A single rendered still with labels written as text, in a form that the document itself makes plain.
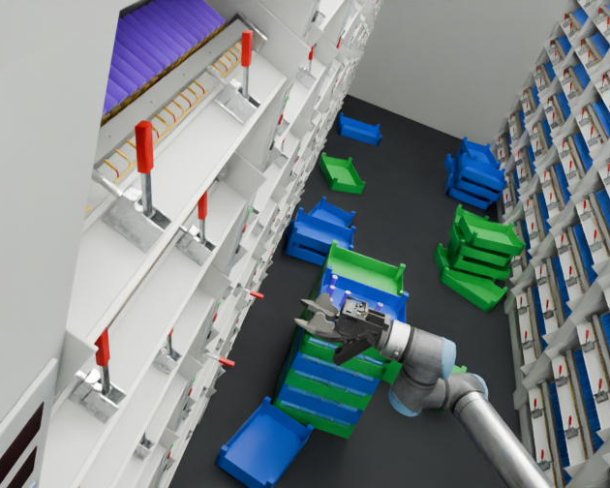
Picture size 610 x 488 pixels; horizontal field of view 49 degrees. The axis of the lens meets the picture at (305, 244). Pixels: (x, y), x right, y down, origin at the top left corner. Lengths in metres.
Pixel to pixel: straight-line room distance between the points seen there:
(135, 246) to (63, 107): 0.26
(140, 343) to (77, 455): 0.15
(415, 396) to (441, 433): 1.15
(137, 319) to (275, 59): 0.38
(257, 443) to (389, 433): 0.54
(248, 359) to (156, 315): 1.93
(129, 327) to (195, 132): 0.21
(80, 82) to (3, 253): 0.07
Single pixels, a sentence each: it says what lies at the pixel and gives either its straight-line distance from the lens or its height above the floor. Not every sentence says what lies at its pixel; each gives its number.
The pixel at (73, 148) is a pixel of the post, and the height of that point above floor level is 1.69.
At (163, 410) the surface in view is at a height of 0.93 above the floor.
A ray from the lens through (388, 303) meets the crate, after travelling 2.37.
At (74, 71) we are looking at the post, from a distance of 0.26.
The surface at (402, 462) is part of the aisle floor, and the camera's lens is 2.60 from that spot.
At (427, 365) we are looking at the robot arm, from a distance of 1.58.
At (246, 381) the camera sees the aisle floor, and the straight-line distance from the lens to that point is 2.58.
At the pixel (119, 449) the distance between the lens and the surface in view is 0.87.
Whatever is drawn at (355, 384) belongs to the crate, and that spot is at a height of 0.26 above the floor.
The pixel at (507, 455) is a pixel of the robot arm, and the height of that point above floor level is 0.84.
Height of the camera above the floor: 1.83
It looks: 33 degrees down
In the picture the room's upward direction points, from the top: 22 degrees clockwise
